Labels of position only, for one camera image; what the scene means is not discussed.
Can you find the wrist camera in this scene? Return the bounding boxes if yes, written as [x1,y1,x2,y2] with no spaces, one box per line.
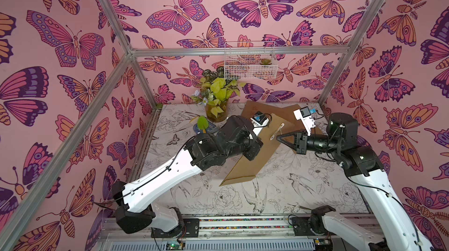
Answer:
[251,111,271,136]
[293,107,316,136]

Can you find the kraft file bag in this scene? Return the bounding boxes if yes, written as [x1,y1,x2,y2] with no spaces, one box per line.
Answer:
[241,101,266,119]
[220,113,297,187]
[280,104,323,136]

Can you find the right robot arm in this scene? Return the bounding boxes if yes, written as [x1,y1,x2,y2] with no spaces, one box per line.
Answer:
[277,113,435,251]

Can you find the white wire basket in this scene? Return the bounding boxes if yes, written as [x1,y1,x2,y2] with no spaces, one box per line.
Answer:
[223,42,278,80]

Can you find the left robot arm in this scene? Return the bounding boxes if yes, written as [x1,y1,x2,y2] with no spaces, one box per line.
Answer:
[111,113,271,237]

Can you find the glass vase with plants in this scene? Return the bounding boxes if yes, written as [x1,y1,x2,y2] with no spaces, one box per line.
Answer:
[192,66,240,122]

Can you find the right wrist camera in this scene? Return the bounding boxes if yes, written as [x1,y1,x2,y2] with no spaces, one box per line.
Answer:
[293,107,316,136]

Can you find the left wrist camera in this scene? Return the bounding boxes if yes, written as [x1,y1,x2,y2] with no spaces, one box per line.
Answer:
[251,111,271,136]

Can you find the aluminium frame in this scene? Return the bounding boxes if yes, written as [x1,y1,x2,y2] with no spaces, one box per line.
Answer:
[0,0,404,251]

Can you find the green item in basket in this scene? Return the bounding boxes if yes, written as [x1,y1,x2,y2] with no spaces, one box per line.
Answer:
[260,59,272,66]

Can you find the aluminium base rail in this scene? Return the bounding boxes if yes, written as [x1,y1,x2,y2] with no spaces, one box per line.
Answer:
[94,214,357,251]

